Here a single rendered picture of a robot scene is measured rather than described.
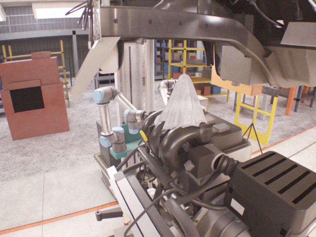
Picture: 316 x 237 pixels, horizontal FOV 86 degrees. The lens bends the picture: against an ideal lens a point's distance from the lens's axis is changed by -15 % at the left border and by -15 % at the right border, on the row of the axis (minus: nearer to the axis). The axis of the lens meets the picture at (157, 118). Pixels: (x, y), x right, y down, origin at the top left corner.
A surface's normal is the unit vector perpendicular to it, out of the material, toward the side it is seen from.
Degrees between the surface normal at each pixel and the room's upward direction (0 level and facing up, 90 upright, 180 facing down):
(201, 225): 59
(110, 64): 98
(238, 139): 79
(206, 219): 49
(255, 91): 90
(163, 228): 16
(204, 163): 90
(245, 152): 90
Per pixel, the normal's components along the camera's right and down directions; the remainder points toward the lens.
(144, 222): -0.25, -0.85
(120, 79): 0.58, 0.29
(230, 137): 0.44, 0.14
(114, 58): 0.45, 0.47
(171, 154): 0.00, 0.27
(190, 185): -0.89, 0.16
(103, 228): 0.00, -0.93
